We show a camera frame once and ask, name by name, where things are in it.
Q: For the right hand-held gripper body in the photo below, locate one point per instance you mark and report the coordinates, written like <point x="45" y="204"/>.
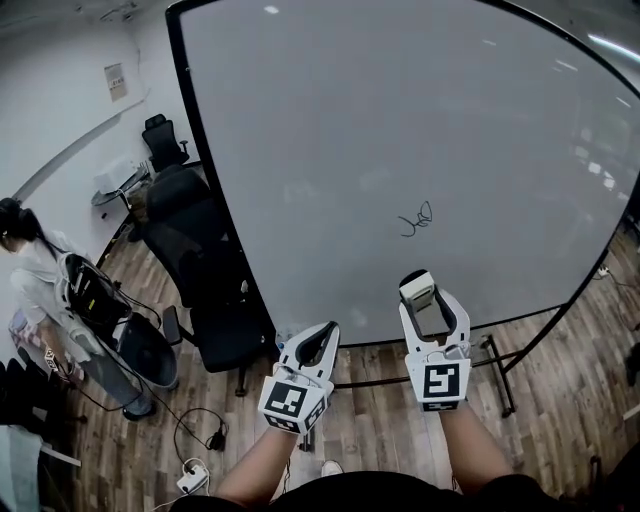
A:
<point x="440" y="380"/>

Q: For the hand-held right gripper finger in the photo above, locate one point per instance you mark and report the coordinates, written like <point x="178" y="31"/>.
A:
<point x="411" y="327"/>
<point x="460" y="320"/>

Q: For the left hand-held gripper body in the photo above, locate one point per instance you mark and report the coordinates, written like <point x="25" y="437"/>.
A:
<point x="287" y="400"/>

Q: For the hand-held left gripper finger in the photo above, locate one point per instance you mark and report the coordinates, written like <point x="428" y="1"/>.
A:
<point x="292" y="346"/>
<point x="331" y="345"/>

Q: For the white whiteboard eraser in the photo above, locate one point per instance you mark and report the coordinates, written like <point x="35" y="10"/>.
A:
<point x="419" y="290"/>

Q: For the large black-framed whiteboard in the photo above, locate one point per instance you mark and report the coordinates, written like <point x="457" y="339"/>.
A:
<point x="350" y="125"/>

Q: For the person's right forearm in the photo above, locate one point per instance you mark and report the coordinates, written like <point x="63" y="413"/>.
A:
<point x="472" y="450"/>

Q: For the person's left forearm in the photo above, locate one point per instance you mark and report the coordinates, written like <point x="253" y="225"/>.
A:
<point x="260" y="465"/>

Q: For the person's white shoe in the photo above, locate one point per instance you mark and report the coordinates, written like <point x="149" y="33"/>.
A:
<point x="331" y="468"/>

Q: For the black power adapter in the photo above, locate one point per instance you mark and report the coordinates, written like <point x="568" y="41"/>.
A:
<point x="217" y="441"/>

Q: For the person's black shirt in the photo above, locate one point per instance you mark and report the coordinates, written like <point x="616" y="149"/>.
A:
<point x="390" y="492"/>

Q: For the white power strip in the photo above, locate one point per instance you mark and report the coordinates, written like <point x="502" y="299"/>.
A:
<point x="192" y="478"/>

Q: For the large black office chair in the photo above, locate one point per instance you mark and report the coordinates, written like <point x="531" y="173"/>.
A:
<point x="200" y="260"/>

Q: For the small white power socket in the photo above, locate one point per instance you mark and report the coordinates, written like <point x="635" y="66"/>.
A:
<point x="604" y="271"/>

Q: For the glass side table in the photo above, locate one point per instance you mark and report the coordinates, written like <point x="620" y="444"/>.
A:
<point x="125" y="187"/>

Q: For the small black office chair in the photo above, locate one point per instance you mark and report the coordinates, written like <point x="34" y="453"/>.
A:
<point x="162" y="142"/>

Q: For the white box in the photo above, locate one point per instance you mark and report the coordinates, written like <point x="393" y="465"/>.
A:
<point x="112" y="175"/>

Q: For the paper wall notice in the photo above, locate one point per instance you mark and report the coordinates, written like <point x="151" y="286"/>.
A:
<point x="116" y="82"/>

